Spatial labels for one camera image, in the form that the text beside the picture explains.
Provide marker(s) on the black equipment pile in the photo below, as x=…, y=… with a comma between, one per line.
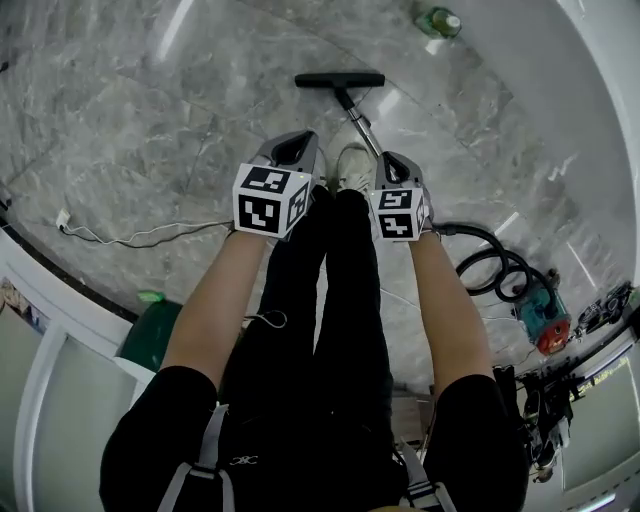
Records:
x=545, y=415

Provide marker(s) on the green bin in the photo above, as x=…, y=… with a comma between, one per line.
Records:
x=150, y=335

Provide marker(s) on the person's left forearm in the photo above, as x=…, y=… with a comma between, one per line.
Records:
x=220, y=295

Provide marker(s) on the dark monitor screen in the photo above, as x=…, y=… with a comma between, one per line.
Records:
x=607, y=425

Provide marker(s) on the person's right forearm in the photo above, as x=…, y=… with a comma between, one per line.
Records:
x=450, y=310

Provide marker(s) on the teal and red vacuum canister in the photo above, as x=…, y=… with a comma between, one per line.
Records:
x=545, y=320

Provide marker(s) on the person's black clothing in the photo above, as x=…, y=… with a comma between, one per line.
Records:
x=305, y=360

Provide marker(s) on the green plastic bottle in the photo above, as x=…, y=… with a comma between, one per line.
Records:
x=442, y=21

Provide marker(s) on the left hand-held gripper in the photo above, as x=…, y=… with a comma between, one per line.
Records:
x=272, y=192

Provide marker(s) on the silver vacuum cleaner wand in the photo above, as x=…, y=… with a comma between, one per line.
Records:
x=361, y=125

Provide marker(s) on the black floor nozzle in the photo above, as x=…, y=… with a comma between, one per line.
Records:
x=340, y=80

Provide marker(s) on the white cabinet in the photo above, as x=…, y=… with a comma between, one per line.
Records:
x=55, y=360

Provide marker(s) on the person's white shoe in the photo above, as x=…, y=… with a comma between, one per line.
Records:
x=354, y=165

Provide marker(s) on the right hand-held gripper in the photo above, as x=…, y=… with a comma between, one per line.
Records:
x=400, y=205

